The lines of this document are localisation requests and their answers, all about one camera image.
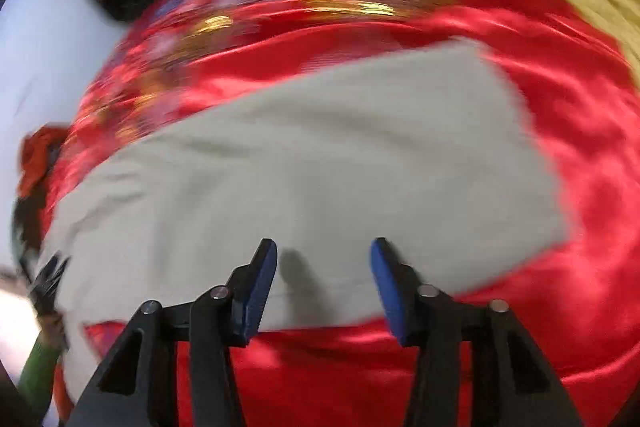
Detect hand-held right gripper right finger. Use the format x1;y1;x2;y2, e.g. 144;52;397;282
369;237;586;427

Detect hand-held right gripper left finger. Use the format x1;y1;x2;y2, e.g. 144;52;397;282
65;238;278;427

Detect grey pants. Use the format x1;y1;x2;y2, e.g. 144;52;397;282
37;36;575;388

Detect person's left forearm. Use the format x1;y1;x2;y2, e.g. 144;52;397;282
17;314;66;418

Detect orange cloth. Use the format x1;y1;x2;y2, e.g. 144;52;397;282
17;124;71;200

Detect red embroidered satin blanket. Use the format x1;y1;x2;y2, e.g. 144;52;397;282
42;0;640;427

